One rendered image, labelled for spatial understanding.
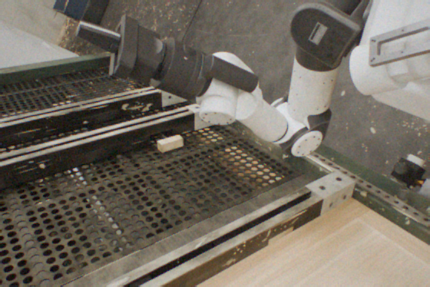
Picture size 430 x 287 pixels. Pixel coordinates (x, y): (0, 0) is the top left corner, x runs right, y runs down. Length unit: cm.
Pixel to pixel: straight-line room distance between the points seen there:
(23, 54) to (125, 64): 370
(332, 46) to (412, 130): 136
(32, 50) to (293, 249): 373
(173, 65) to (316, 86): 30
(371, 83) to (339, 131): 162
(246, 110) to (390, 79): 32
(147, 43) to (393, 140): 158
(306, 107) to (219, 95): 23
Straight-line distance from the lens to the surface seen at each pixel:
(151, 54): 60
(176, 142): 119
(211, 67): 60
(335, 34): 66
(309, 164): 111
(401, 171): 113
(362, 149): 204
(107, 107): 139
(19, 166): 112
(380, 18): 62
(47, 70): 191
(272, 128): 79
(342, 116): 214
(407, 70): 48
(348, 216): 99
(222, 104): 64
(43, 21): 569
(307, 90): 77
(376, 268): 89
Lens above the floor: 186
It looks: 45 degrees down
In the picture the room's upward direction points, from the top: 71 degrees counter-clockwise
